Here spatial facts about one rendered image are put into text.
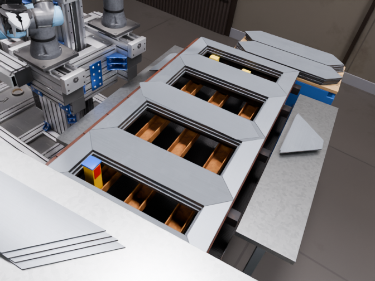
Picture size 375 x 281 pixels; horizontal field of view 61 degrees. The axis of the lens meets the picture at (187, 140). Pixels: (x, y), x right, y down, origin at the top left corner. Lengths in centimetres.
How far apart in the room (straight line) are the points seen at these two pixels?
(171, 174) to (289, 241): 57
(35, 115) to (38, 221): 178
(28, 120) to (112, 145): 132
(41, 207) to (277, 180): 108
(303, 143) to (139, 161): 91
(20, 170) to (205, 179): 71
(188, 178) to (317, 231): 138
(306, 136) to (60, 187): 132
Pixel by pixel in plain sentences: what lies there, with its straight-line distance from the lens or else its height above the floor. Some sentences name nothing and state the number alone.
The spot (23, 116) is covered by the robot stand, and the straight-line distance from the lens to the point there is 277.
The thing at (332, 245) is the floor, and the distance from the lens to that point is 254.
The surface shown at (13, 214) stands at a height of 107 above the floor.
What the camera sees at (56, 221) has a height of 107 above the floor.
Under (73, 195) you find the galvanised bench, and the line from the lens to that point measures 111.
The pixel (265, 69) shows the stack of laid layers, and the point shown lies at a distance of 226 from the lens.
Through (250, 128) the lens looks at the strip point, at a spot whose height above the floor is 86.
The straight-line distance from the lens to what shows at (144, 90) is 182.
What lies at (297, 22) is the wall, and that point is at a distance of 419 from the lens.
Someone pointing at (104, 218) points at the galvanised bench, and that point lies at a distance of 105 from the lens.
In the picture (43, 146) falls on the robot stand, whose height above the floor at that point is 21.
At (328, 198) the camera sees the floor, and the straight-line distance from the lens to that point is 278.
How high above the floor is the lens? 193
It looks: 44 degrees down
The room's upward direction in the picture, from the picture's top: 9 degrees clockwise
